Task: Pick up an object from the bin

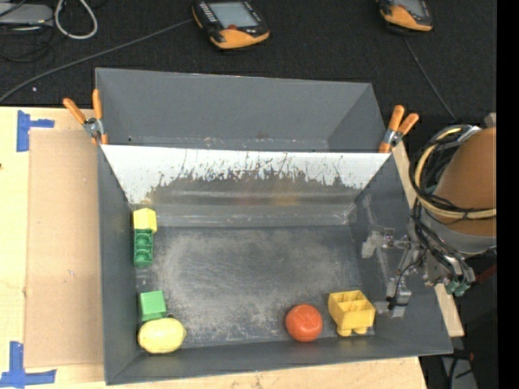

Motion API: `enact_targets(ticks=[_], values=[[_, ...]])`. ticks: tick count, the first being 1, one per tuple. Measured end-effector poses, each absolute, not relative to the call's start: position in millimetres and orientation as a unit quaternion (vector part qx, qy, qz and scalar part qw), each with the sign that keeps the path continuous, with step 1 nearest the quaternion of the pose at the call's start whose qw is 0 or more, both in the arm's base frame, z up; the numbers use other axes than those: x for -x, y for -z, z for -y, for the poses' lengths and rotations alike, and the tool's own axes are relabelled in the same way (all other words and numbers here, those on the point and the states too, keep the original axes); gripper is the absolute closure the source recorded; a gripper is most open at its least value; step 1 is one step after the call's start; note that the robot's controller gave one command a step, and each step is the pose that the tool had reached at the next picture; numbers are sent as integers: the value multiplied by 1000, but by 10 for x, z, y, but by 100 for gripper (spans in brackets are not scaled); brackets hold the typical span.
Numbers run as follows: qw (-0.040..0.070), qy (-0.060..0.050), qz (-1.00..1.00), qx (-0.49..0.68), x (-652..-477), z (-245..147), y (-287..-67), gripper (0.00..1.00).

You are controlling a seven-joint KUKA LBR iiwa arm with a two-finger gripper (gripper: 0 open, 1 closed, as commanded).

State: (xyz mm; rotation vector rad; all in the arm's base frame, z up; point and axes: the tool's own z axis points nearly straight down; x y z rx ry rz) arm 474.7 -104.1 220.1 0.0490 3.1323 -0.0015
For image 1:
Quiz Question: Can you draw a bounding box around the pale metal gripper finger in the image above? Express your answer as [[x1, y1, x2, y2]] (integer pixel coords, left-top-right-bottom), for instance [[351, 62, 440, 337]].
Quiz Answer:
[[374, 276, 414, 319], [361, 227, 397, 259]]

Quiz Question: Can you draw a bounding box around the large yellow toy block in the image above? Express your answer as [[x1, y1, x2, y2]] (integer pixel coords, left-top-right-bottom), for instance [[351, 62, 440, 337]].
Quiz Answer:
[[327, 289, 377, 337]]

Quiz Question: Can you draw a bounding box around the orange toy tomato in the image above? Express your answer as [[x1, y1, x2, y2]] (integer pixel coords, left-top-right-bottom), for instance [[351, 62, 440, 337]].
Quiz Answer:
[[284, 303, 324, 344]]

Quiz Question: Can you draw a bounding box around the grey metal bin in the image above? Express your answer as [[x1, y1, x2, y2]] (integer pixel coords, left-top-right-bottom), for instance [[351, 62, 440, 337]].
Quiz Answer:
[[93, 67, 455, 386]]

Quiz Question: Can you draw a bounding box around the green toy cube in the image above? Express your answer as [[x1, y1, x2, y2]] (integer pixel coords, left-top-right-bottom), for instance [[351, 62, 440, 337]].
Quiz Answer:
[[139, 290, 168, 323]]

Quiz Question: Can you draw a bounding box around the small yellow toy block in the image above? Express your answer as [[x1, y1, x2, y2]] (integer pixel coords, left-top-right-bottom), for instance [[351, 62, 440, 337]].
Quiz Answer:
[[132, 207, 158, 235]]

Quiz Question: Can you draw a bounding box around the long green toy block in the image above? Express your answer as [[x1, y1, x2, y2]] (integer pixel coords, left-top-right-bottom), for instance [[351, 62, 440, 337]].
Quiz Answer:
[[133, 228, 155, 269]]

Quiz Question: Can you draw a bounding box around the yellow toy lemon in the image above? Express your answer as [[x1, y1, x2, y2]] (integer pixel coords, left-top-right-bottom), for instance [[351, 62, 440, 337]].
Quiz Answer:
[[137, 317, 188, 355]]

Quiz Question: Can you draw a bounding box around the brown cardboard board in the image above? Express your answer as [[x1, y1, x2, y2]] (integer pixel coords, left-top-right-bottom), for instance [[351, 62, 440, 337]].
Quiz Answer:
[[23, 127, 107, 369]]

